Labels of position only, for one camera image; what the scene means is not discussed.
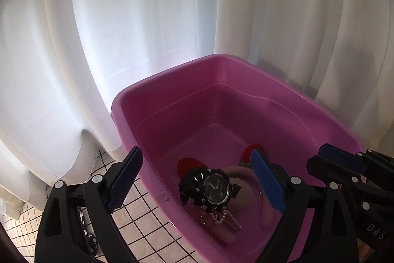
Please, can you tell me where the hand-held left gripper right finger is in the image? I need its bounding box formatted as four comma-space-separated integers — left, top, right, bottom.
250, 148, 359, 263

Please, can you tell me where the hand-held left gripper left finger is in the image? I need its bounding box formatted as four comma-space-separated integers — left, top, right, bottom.
34, 146, 144, 263

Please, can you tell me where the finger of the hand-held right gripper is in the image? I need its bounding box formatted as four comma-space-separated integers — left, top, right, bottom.
306, 143, 367, 187
356, 150, 394, 188

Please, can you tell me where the pink strawberry headband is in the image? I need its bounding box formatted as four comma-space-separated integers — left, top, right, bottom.
177, 143, 284, 244

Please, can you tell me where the pearl bead bracelet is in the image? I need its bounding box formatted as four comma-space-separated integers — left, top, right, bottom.
200, 208, 242, 231

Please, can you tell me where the black wrist watch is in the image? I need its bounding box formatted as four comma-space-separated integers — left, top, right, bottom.
178, 167, 241, 209

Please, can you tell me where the purple plastic basin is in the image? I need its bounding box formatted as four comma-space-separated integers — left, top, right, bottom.
111, 53, 368, 259

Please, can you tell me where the black ribbon bow hair clip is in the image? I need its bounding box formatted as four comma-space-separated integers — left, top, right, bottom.
77, 206, 99, 256

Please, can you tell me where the white curtain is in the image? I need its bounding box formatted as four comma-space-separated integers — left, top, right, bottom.
0, 0, 394, 220

